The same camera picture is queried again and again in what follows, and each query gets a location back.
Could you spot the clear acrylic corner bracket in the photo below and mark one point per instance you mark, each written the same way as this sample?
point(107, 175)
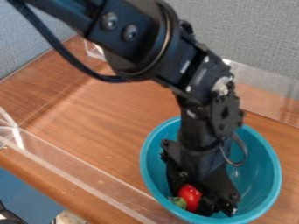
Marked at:
point(93, 51)

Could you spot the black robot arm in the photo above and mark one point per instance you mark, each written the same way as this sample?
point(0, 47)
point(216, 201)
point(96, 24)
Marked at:
point(149, 45)

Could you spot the clear acrylic front barrier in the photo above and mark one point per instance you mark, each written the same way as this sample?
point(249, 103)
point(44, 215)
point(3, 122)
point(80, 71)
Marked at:
point(100, 198)

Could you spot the blue plastic bowl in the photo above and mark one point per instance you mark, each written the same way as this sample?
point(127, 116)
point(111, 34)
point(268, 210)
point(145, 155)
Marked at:
point(257, 178)

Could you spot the clear acrylic left bracket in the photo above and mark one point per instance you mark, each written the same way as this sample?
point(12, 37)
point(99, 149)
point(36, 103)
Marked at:
point(9, 131)

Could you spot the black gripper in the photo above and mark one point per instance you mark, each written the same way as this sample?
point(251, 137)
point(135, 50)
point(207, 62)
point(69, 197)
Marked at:
point(201, 168)

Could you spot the clear acrylic barrier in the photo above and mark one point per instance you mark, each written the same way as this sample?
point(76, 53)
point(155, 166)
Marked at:
point(100, 198)
point(267, 94)
point(19, 51)

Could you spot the red toy strawberry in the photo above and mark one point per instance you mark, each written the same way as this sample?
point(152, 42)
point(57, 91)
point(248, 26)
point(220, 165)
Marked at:
point(188, 198)

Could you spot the clear acrylic left barrier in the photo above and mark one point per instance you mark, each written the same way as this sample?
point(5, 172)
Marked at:
point(19, 51)

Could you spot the clear acrylic back barrier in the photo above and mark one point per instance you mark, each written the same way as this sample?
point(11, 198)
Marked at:
point(267, 94)

